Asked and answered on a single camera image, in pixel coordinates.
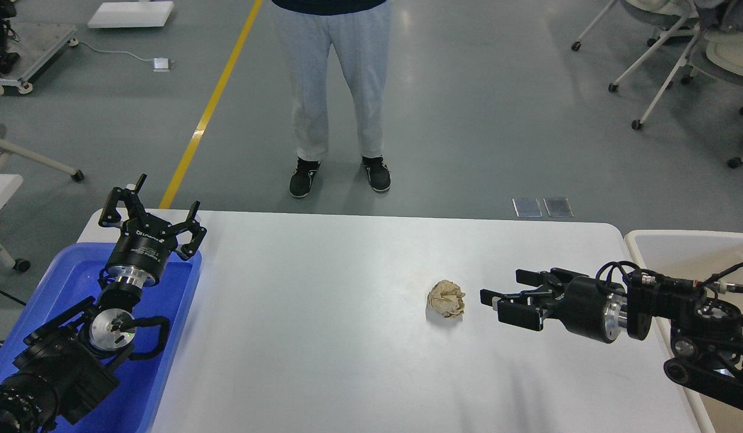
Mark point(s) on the grey wheeled cart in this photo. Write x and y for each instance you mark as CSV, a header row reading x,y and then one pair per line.
x,y
26,48

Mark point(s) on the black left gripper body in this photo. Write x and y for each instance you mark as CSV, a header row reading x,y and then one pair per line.
x,y
144,246

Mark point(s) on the white chair base left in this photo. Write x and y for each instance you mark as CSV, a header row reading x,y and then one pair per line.
x,y
8,149

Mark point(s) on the brown paper ball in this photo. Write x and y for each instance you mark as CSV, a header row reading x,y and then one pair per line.
x,y
447,299

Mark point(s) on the white flat board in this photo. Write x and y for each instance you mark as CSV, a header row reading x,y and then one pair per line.
x,y
135,14

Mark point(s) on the white office chair near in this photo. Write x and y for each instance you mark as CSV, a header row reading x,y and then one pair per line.
x,y
715,50

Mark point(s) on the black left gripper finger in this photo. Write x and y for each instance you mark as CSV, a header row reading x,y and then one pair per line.
x,y
110,217
192,226

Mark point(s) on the white office chair far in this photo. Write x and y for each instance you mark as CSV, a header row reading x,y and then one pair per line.
x,y
670,19

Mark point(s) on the metal floor plate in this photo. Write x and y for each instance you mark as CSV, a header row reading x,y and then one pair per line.
x,y
558,207
527,207

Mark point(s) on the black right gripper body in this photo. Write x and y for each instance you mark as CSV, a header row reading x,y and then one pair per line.
x,y
591,308

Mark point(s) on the white office chair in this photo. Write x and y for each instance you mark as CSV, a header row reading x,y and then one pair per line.
x,y
715,50
670,19

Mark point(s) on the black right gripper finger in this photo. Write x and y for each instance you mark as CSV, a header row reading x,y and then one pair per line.
x,y
555,277
524,309

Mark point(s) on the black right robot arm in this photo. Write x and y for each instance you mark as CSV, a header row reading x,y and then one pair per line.
x,y
706,336

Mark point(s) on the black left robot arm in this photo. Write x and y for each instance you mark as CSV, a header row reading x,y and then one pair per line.
x,y
68,366

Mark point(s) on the left metal floor plate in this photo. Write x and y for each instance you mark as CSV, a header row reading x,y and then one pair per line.
x,y
527,207

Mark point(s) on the right metal floor plate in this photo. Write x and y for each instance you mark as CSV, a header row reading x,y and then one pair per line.
x,y
558,207

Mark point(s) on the white power adapter with cable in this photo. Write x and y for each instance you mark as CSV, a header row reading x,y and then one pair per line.
x,y
158,64

